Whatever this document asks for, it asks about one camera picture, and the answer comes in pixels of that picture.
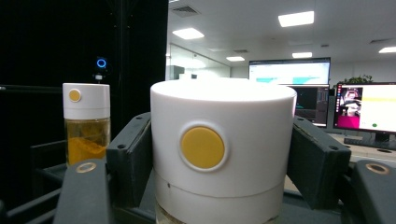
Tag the grey powder glass spice jar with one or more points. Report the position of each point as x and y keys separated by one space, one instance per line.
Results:
x=249 y=140

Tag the black metal shelf rack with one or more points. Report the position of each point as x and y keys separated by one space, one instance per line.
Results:
x=46 y=155

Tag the computer monitor with pink window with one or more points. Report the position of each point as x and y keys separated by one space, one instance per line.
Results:
x=373 y=105

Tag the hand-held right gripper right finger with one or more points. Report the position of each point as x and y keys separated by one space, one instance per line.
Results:
x=317 y=168

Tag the ceiling light panel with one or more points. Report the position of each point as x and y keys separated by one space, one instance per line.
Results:
x=295 y=18
x=388 y=49
x=302 y=55
x=188 y=33
x=235 y=58

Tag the black keyboard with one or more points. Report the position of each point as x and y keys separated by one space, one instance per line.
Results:
x=358 y=141

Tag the ceiling air vent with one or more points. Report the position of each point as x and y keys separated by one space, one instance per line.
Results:
x=185 y=11

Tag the green potted plant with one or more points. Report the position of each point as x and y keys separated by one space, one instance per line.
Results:
x=356 y=80

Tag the wide computer monitor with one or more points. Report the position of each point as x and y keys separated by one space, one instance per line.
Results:
x=289 y=71

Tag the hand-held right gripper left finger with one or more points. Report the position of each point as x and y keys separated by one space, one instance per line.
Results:
x=130 y=161

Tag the dark screen computer monitor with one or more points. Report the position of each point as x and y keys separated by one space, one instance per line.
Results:
x=311 y=102

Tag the yellow powder glass spice jar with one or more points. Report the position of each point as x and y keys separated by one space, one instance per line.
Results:
x=87 y=137

